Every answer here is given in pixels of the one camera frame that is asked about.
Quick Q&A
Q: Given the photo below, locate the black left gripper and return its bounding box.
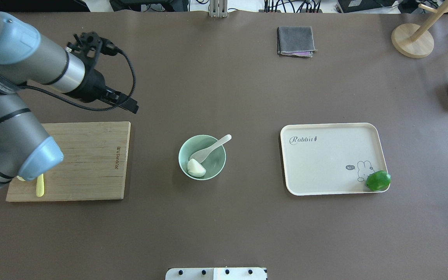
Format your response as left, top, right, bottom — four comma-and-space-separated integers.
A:
65, 32, 139, 114

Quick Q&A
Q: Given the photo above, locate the white ceramic spoon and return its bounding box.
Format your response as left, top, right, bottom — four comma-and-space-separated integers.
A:
189, 134, 232, 163

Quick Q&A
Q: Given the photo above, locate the white steamed bun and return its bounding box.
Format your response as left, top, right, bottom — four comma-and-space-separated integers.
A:
187, 158, 207, 178

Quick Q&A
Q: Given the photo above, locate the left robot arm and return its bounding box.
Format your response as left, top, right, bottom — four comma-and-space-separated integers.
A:
0, 11, 138, 189

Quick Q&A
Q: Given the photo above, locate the mint green bowl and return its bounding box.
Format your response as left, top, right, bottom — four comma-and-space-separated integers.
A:
178, 135, 226, 181

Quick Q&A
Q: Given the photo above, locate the wooden cutting board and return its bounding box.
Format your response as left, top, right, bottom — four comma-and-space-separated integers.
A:
6, 122, 131, 202

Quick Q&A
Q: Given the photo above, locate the wooden stand with round base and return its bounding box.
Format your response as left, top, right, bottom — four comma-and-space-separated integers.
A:
391, 0, 448, 59

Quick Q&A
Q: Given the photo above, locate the green lime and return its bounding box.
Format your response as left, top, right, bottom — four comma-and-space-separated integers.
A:
366, 170, 392, 191

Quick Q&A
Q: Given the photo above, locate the yellow plastic knife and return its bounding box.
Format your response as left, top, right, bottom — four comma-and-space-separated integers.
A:
35, 174, 45, 197

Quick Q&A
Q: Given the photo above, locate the cream rabbit tray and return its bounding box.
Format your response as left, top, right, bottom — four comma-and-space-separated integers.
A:
280, 122, 387, 196

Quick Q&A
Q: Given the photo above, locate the folded grey cloth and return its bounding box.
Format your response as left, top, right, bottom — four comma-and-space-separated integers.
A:
277, 26, 317, 58

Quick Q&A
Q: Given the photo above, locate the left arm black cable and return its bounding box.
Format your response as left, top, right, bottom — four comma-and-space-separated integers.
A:
0, 47, 137, 168

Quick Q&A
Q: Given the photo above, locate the aluminium frame post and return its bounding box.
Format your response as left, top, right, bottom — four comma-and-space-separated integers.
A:
209, 0, 228, 18

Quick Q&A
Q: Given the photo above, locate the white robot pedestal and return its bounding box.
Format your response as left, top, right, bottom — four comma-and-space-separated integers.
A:
165, 266, 268, 280

